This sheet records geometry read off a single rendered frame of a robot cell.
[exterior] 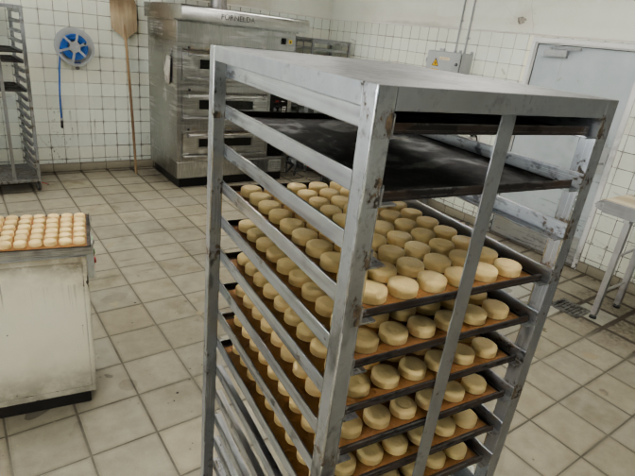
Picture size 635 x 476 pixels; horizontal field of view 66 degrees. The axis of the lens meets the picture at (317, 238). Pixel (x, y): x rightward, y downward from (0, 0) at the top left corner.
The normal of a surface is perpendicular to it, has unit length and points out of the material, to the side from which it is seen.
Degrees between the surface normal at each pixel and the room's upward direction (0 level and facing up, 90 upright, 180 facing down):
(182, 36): 90
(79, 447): 0
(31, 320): 90
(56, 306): 90
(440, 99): 90
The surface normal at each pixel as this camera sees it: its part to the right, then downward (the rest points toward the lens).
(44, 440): 0.11, -0.92
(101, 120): 0.58, 0.37
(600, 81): -0.81, 0.14
